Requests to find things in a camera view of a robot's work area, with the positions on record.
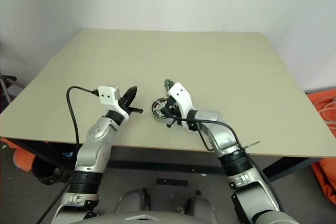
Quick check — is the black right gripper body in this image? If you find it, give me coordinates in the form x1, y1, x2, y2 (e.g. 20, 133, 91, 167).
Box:
166, 98, 186, 124

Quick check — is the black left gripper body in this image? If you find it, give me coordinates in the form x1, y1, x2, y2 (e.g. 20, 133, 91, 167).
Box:
118, 95, 132, 116

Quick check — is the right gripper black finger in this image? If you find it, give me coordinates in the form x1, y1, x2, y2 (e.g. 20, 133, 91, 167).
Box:
166, 119, 182, 129
160, 104, 173, 116

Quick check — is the round silver metal object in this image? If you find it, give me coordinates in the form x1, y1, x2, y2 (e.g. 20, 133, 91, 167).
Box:
151, 97, 173, 124

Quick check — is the grey robot torso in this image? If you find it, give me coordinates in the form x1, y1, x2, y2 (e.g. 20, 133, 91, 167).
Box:
86, 209, 237, 224

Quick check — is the black bag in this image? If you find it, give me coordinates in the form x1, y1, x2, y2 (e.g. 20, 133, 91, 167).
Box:
31, 155, 68, 186

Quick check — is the orange fabric cushion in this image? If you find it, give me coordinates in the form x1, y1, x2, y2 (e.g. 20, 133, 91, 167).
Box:
0, 137, 36, 173
306, 89, 336, 205

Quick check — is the grey stand with black clamp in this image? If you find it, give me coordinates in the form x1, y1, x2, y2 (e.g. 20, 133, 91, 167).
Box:
0, 73, 17, 104

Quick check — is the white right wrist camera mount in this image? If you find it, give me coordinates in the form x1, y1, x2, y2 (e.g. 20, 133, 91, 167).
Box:
167, 82, 198, 131

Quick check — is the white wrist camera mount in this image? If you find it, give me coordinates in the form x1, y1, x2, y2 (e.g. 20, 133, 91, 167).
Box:
167, 82, 198, 131
98, 85, 130, 120

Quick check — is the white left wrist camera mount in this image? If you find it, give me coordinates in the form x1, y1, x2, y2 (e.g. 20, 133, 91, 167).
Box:
98, 85, 130, 120

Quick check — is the black table frame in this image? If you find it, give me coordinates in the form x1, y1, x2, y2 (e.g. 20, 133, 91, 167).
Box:
0, 140, 326, 183

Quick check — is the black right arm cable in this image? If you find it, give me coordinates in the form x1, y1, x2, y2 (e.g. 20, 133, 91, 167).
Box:
167, 115, 245, 154

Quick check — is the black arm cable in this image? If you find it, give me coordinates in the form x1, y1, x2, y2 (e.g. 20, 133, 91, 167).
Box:
167, 115, 245, 154
36, 86, 100, 223

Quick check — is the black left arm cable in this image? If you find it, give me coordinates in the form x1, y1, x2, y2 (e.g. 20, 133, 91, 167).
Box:
36, 86, 100, 223

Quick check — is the thin grey cable tie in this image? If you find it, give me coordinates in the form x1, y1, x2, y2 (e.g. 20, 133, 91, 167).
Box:
241, 141, 261, 150

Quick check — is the white cord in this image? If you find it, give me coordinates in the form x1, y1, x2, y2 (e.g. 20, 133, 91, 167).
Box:
313, 95, 336, 125

